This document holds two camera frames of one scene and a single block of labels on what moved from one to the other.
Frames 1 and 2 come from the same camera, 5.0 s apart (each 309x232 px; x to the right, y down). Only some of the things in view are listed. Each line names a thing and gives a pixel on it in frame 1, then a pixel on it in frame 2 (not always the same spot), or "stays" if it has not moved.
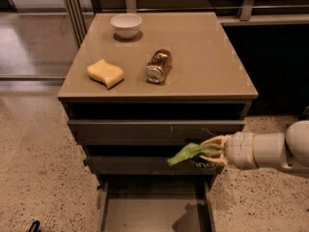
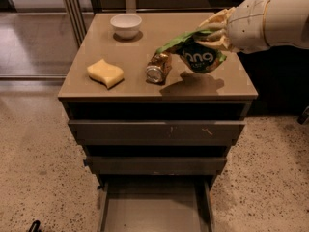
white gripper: [239, 150] → [247, 24]
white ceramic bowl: [126, 25] stays
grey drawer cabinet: [139, 87] stays
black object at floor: [35, 227] stays
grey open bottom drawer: [156, 203] stays
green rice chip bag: [189, 151] → [196, 56]
